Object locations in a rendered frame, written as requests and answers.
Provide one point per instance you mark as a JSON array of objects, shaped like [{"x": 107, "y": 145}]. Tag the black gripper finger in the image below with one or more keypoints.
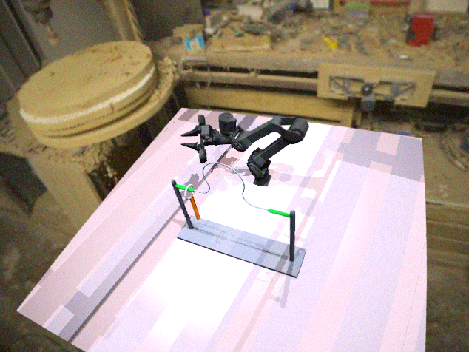
[
  {"x": 191, "y": 145},
  {"x": 192, "y": 132}
]

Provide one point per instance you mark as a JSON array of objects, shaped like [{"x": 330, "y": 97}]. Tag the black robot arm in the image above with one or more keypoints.
[{"x": 258, "y": 161}]

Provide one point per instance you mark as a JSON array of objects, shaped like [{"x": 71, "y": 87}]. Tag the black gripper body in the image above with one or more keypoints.
[{"x": 201, "y": 145}]

